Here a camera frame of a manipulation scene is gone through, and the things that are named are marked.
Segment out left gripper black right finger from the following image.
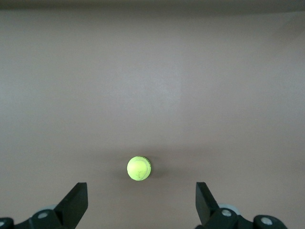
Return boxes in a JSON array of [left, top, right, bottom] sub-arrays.
[[194, 181, 254, 229]]

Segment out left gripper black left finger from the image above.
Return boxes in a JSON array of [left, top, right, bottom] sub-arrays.
[[15, 182, 89, 229]]

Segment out yellow-green tennis ball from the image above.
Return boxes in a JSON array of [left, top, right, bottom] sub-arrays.
[[126, 155, 153, 181]]

